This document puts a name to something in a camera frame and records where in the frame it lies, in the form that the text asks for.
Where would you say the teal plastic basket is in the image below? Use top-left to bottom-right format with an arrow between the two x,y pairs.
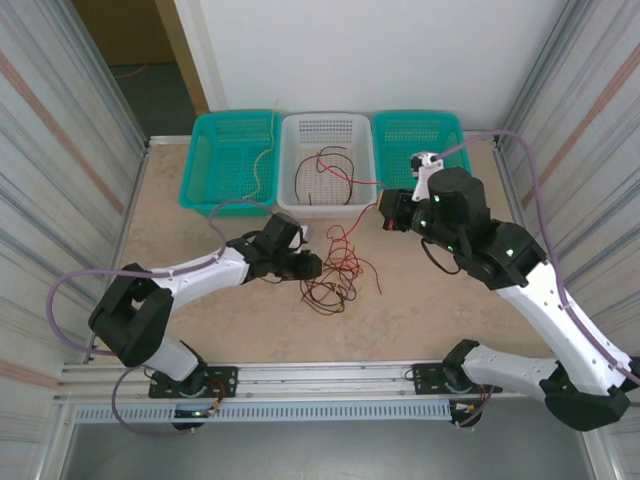
178,110 -> 284,219
372,110 -> 474,200

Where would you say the white plastic basket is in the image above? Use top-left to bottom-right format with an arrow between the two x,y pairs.
276,113 -> 380,221

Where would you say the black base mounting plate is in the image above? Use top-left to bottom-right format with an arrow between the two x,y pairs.
410,363 -> 469,397
148,366 -> 239,400

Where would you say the brown wooden door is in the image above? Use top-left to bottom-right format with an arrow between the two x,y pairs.
152,0 -> 212,115

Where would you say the thin black wrist wire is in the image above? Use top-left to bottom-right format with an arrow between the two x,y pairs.
419,237 -> 461,276

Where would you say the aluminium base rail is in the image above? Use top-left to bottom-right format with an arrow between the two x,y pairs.
53,360 -> 551,405

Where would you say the grey slotted cable duct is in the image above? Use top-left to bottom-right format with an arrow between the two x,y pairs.
73,402 -> 454,425

